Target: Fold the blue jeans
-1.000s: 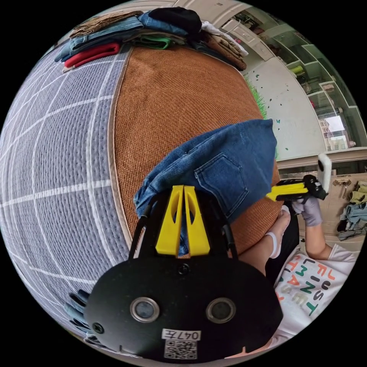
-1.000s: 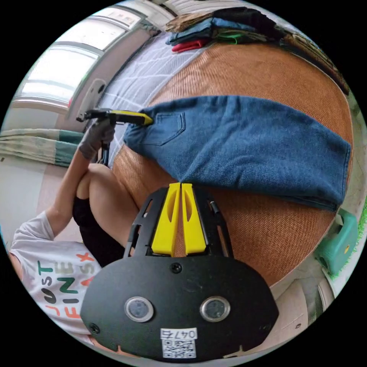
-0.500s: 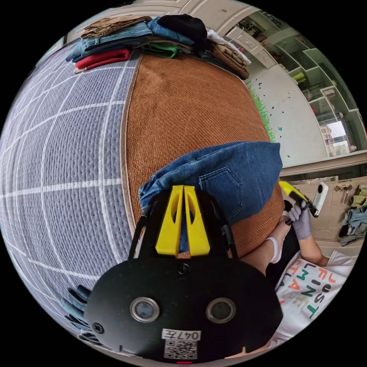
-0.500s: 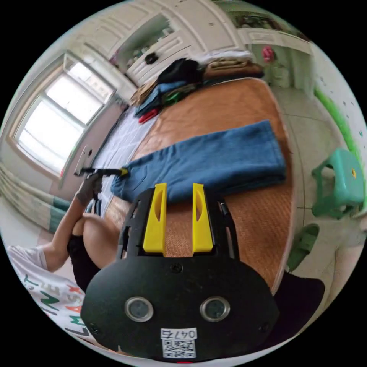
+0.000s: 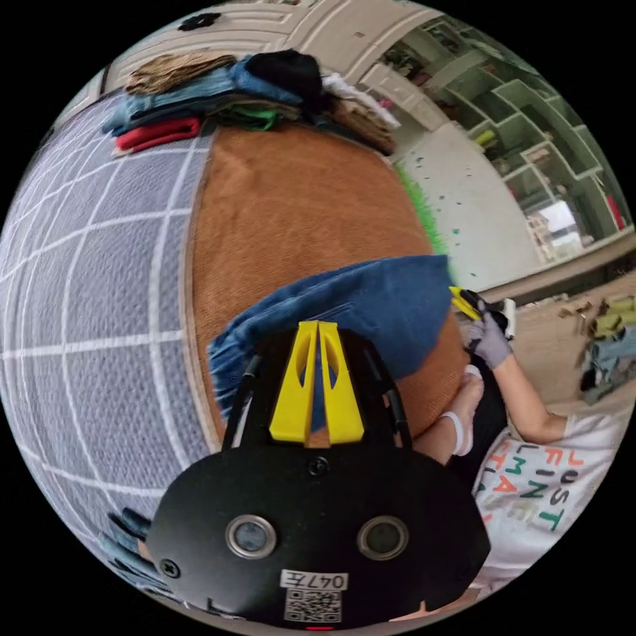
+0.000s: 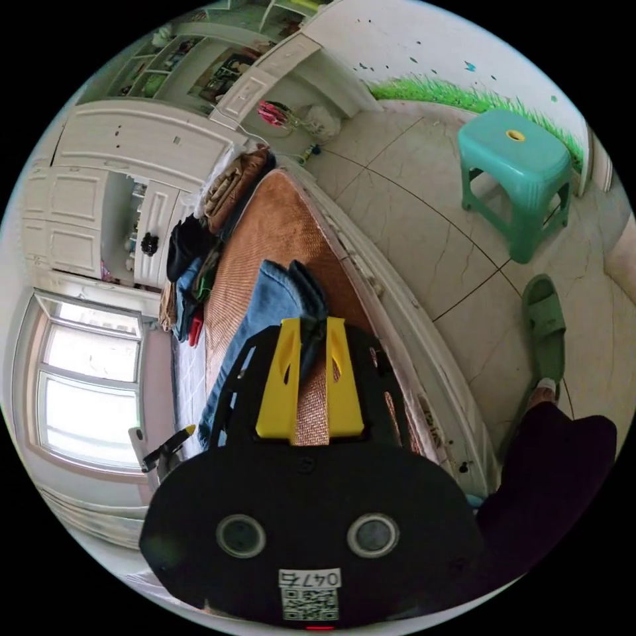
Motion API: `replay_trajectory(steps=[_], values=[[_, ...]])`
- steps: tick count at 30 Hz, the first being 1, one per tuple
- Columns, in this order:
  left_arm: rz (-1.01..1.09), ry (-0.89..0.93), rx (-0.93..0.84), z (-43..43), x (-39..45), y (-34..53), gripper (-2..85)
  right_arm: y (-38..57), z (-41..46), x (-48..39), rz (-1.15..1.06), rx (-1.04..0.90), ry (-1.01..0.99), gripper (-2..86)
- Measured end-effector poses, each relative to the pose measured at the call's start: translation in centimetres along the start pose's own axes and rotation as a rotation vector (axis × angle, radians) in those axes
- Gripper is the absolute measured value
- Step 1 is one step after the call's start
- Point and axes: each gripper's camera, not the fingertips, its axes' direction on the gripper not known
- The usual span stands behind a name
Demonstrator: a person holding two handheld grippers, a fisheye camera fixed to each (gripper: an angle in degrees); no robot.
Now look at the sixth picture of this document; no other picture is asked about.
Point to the window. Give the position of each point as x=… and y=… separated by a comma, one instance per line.
x=84, y=397

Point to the green plastic stool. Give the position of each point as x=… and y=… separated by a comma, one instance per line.
x=514, y=164

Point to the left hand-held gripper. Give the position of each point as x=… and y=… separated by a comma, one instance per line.
x=166, y=449

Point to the bed with brown woven mat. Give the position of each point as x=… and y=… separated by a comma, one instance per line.
x=278, y=233

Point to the white cupboard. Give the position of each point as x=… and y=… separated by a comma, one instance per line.
x=94, y=199

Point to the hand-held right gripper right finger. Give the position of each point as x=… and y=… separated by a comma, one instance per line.
x=344, y=392

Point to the person's body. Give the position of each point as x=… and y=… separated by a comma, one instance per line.
x=546, y=472

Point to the pile of clothes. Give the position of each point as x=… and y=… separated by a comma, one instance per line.
x=191, y=283

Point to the white shelf with desk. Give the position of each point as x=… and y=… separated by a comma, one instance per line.
x=199, y=64

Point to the blue jeans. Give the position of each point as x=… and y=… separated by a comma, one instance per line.
x=271, y=313

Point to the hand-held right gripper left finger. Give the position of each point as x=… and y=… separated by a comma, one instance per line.
x=278, y=392

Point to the folded tan blanket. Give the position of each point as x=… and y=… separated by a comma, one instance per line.
x=233, y=191

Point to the white plastic bag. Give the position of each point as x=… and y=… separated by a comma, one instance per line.
x=318, y=120

